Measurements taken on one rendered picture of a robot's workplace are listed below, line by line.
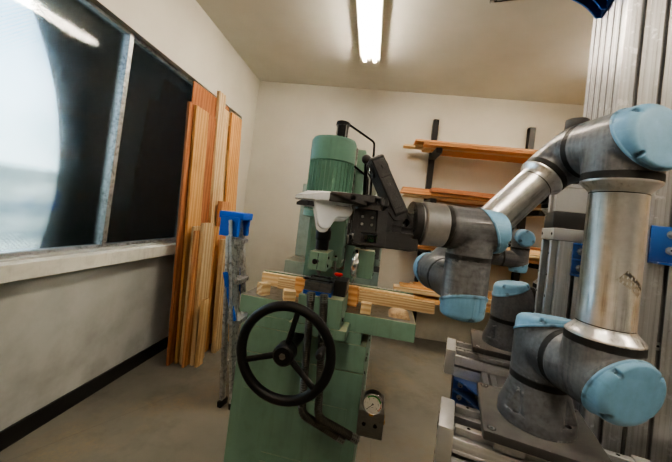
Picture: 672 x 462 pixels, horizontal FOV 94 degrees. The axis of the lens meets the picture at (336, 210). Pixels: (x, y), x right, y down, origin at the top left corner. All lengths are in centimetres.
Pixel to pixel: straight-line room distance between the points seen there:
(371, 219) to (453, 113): 340
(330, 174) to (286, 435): 90
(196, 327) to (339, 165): 185
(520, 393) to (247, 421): 87
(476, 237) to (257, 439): 104
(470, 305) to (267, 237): 332
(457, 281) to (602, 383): 27
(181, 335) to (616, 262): 256
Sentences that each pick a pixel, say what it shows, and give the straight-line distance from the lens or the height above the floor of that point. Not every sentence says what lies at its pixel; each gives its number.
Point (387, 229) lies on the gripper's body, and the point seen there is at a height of 120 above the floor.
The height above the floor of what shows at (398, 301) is 93.
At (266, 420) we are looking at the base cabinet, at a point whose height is 50.
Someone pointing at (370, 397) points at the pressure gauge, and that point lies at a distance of 111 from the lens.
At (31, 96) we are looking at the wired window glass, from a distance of 204.
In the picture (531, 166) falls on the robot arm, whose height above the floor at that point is 137.
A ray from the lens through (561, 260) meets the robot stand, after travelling 105.
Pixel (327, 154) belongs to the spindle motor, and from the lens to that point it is 117.
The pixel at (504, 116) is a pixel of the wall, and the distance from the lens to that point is 402.
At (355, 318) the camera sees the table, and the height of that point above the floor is 89.
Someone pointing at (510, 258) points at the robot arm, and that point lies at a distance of 159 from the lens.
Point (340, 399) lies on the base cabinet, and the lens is 120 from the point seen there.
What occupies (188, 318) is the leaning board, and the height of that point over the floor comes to 35.
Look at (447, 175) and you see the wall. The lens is 370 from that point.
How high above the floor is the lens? 121
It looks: 1 degrees up
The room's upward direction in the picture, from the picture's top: 7 degrees clockwise
